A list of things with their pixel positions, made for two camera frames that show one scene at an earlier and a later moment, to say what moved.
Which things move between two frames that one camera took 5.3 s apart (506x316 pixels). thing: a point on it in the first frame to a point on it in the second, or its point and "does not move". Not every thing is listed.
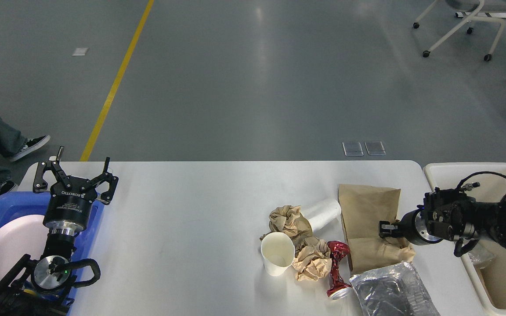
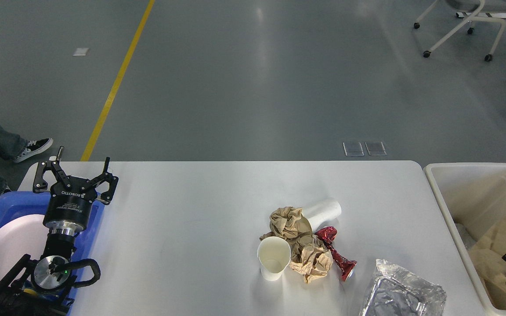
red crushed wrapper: [339, 289] to [346, 266]
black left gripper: [68, 208] does not move
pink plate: [7, 243] does not move
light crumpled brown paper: [312, 262] does not move
